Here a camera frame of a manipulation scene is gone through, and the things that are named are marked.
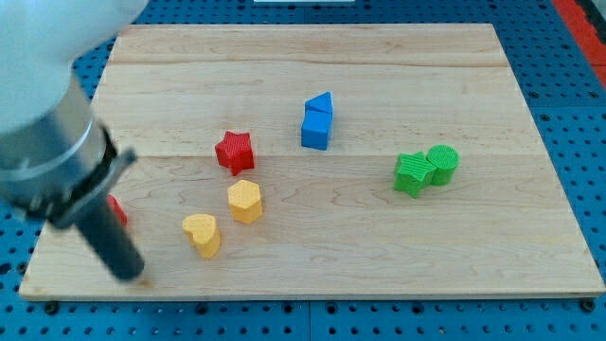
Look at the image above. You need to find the green star block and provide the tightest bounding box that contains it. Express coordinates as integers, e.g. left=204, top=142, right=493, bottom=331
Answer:
left=393, top=152, right=437, bottom=198

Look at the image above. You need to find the red star block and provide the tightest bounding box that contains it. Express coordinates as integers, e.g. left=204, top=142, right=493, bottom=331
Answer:
left=215, top=131, right=255, bottom=176

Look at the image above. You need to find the blue cube block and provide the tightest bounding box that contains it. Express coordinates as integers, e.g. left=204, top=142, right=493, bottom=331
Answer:
left=301, top=110, right=332, bottom=151

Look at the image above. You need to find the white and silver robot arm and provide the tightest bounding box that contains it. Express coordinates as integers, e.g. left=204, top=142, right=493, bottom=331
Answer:
left=1, top=0, right=148, bottom=281

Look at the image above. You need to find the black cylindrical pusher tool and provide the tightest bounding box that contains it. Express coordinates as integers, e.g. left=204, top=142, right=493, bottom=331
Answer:
left=50, top=128, right=145, bottom=281

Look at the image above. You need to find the blue triangle block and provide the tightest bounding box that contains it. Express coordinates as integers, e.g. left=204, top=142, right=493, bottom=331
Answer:
left=304, top=92, right=333, bottom=114

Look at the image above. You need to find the yellow hexagon block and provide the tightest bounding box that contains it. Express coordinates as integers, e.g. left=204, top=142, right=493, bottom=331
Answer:
left=227, top=180, right=263, bottom=224

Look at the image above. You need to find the yellow heart block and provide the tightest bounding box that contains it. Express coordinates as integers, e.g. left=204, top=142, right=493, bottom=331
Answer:
left=182, top=214, right=222, bottom=259

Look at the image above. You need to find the red circle block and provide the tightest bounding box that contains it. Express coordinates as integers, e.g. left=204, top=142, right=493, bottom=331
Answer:
left=106, top=194, right=128, bottom=226

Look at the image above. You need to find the wooden board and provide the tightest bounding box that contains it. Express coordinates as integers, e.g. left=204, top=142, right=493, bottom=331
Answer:
left=20, top=24, right=605, bottom=301

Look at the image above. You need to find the green circle block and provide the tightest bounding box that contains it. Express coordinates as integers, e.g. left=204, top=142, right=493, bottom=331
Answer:
left=426, top=145, right=459, bottom=186

